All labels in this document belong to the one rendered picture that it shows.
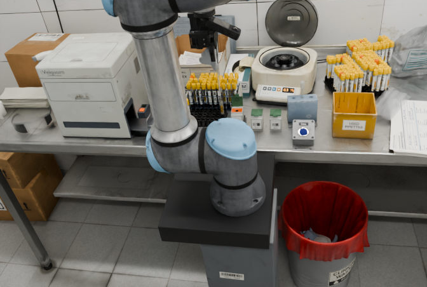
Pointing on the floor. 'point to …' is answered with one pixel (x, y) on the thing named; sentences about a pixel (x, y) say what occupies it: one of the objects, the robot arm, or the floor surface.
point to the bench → (11, 140)
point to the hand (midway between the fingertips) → (216, 66)
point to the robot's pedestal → (244, 261)
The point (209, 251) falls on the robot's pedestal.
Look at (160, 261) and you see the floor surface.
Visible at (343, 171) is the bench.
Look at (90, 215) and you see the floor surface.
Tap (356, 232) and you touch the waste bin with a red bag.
